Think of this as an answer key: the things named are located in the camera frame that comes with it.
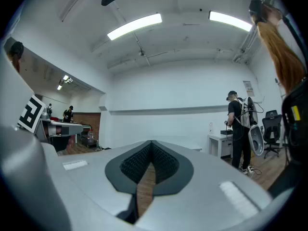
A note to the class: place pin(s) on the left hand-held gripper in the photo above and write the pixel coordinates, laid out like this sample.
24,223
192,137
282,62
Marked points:
26,167

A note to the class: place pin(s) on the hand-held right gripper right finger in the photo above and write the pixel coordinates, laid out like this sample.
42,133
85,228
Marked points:
204,196

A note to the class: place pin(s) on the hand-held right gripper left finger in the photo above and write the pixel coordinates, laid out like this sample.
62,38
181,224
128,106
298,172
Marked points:
91,177

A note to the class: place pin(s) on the small white table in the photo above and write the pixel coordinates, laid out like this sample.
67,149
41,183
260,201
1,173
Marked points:
215,137

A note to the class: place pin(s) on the black box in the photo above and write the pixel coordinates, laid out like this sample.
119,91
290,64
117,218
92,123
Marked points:
226,132

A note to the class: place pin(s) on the black office chair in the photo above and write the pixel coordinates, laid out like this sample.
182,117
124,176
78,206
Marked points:
271,124

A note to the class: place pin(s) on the round ceiling fixture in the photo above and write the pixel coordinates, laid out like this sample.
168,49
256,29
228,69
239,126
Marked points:
141,53

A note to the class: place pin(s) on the wall poster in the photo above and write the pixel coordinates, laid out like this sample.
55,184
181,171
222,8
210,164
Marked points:
248,88

